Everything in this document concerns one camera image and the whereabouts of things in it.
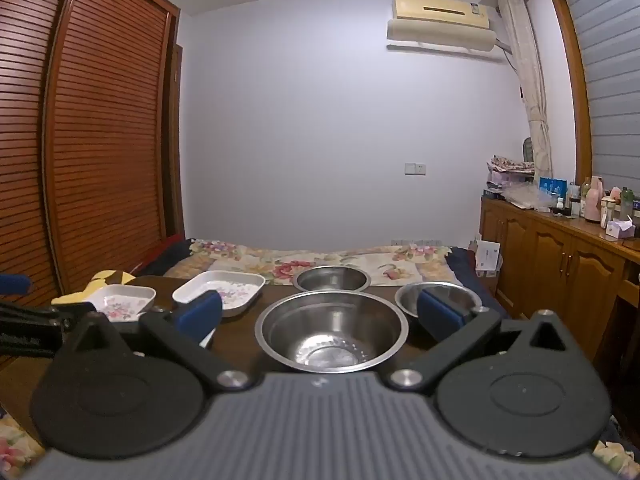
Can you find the beige air conditioner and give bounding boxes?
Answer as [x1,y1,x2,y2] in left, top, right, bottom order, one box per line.
[385,0,499,56]

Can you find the grey window blind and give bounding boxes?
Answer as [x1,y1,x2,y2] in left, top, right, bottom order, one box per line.
[565,0,640,196]

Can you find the white tissue box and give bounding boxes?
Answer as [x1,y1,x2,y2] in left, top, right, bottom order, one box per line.
[605,217,637,240]

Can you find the white cardboard box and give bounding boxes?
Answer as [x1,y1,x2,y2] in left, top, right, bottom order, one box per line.
[474,240,501,277]

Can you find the clear plastic bags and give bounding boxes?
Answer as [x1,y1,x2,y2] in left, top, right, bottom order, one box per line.
[501,182,557,212]

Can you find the stack of folded cloths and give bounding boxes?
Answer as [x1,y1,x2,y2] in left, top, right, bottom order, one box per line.
[487,154,536,176]

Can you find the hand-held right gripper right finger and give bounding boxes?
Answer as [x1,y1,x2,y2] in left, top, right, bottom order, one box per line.
[382,288,587,392]

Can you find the pink thermos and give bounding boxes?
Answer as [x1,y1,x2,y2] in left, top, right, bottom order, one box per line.
[583,175,604,224]

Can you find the small steel bowl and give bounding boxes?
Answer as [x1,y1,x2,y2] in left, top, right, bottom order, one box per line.
[294,265,371,293]
[394,281,483,319]

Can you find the white floral curved plate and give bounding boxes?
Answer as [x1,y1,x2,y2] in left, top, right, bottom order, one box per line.
[82,284,157,324]

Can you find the yellow plush toy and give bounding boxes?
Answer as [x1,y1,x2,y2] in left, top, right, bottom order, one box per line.
[50,269,137,307]

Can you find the cream tied curtain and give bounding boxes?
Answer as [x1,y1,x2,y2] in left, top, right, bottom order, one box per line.
[497,0,554,179]

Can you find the large steel bowl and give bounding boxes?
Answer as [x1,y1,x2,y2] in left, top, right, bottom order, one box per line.
[255,291,409,374]

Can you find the white floral rectangular plate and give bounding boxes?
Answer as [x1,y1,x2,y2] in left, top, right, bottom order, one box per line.
[172,270,267,319]

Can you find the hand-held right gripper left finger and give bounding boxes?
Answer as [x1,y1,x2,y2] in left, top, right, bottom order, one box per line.
[55,290,256,393]

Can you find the louvered wooden wardrobe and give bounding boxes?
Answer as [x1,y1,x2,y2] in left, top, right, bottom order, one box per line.
[0,0,182,307]

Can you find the red cloth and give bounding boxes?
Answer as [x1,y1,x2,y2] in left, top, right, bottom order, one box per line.
[149,233,187,262]

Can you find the wooden door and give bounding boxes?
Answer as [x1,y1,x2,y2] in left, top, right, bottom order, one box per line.
[162,42,187,241]

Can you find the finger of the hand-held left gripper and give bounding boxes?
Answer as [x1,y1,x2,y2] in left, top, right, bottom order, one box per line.
[0,274,34,297]
[0,301,88,326]

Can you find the wooden sideboard cabinet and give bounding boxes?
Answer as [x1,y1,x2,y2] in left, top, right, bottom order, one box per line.
[479,195,640,426]

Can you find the blue box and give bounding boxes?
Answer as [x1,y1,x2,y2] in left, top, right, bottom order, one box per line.
[538,177,569,200]

